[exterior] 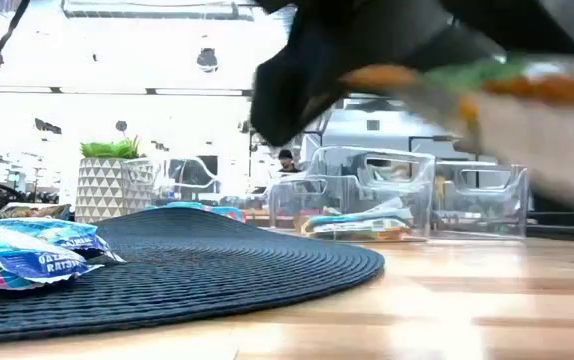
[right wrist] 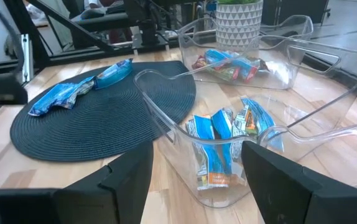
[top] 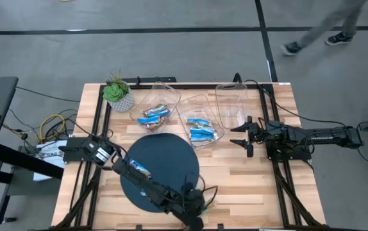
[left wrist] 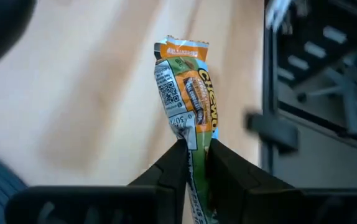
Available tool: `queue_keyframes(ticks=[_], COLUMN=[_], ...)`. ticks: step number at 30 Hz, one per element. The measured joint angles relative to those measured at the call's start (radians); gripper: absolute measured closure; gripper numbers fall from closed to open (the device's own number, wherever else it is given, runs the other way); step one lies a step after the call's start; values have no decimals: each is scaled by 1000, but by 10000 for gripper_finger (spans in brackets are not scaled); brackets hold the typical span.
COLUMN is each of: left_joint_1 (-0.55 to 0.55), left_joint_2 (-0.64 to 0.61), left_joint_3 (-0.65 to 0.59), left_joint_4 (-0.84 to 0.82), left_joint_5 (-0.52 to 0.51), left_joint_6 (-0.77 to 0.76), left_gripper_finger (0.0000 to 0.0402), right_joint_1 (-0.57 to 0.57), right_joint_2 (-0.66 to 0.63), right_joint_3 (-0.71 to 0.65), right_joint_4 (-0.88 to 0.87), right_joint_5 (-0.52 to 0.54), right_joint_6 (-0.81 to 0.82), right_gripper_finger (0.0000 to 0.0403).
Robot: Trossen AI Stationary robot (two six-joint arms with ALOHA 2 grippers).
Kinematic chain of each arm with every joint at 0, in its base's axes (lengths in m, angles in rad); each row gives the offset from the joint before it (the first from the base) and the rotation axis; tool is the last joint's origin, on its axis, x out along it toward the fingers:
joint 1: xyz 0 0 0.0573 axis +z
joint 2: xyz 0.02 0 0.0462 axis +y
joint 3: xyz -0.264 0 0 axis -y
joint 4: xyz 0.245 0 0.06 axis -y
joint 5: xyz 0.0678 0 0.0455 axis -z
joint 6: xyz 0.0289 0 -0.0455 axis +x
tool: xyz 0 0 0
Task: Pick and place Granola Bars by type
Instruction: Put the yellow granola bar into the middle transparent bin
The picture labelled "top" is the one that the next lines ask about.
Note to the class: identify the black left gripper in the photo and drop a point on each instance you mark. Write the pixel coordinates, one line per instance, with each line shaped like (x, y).
(193, 199)

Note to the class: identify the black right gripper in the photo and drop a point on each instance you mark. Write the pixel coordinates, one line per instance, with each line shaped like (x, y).
(259, 133)

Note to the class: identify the silver blue granola bar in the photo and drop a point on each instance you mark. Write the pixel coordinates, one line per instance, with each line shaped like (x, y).
(209, 127)

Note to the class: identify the light blue granola bar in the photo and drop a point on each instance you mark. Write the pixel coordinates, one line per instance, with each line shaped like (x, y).
(160, 113)
(148, 120)
(203, 137)
(198, 121)
(200, 131)

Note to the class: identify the blue purple raisin granola bar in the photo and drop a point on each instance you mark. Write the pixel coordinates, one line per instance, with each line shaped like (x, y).
(140, 168)

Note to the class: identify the red multicolour granola bar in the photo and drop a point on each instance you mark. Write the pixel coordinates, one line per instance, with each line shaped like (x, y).
(156, 125)

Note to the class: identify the green multicolour granola bar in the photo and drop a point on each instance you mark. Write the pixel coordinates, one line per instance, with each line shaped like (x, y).
(153, 109)

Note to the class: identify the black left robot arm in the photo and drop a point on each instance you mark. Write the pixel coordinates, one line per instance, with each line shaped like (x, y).
(145, 183)

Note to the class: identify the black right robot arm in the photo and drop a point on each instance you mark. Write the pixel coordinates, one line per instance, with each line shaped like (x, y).
(325, 136)

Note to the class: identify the small granola bar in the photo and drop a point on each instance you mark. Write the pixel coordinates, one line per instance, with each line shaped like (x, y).
(143, 192)

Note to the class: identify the clear plastic bin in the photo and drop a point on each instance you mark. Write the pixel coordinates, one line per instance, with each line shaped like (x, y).
(197, 107)
(232, 106)
(164, 96)

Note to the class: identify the dark blue round mat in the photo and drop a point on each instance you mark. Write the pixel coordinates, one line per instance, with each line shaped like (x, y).
(171, 157)

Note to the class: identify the black clamp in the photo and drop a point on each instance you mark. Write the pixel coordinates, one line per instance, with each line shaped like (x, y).
(237, 78)

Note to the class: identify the black mounting bar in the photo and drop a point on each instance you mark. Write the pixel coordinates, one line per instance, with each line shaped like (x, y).
(152, 79)

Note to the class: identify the succulent in patterned pot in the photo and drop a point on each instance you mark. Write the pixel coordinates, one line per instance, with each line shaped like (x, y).
(118, 93)

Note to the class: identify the person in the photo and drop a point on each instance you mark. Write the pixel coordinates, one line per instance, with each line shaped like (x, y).
(331, 29)

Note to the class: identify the white paper sheet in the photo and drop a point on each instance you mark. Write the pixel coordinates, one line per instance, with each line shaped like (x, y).
(49, 160)

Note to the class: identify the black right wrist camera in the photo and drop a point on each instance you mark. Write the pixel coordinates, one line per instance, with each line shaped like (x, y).
(277, 127)

